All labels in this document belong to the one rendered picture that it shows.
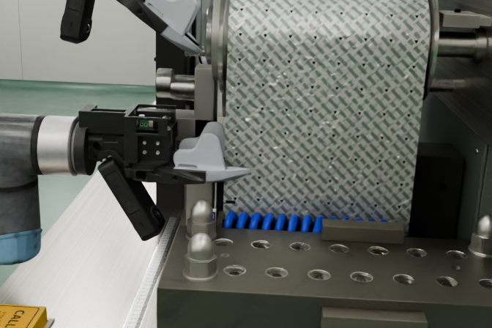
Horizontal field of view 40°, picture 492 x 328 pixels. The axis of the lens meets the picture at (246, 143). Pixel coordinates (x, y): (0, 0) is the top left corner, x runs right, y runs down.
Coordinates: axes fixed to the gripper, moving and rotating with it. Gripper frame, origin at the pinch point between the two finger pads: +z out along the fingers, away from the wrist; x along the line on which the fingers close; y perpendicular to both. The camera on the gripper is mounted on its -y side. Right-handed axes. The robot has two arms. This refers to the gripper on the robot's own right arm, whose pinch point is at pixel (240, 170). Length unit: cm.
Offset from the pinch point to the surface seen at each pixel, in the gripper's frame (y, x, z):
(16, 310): -16.6, -8.3, -26.2
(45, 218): -109, 235, -109
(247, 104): 8.6, -0.3, 0.7
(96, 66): -87, 556, -167
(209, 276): -5.7, -17.6, -1.9
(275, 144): 3.7, -0.3, 4.3
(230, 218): -5.1, -3.4, -0.8
